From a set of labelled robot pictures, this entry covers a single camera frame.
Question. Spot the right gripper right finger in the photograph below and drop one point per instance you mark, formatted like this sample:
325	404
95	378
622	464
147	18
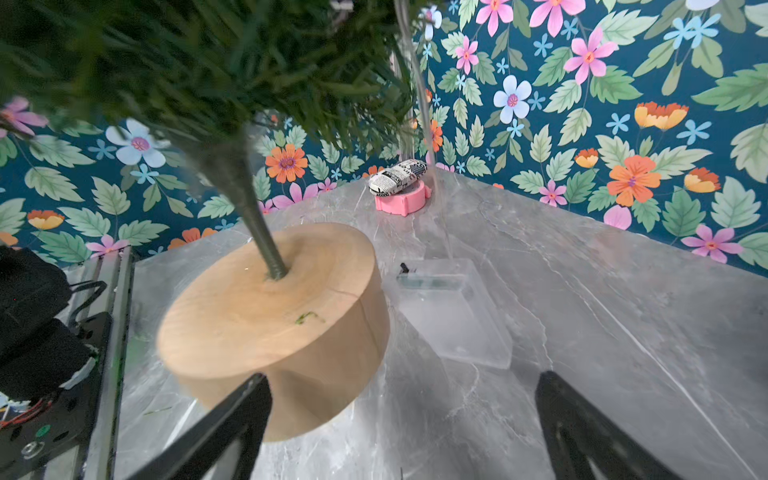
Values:
583	443

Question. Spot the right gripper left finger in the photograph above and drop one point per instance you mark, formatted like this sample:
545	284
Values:
225	444

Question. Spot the small green tree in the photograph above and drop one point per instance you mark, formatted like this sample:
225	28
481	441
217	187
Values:
205	74

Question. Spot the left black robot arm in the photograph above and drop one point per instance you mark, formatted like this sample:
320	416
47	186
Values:
40	354

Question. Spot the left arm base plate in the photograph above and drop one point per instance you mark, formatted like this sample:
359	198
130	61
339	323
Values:
59	421

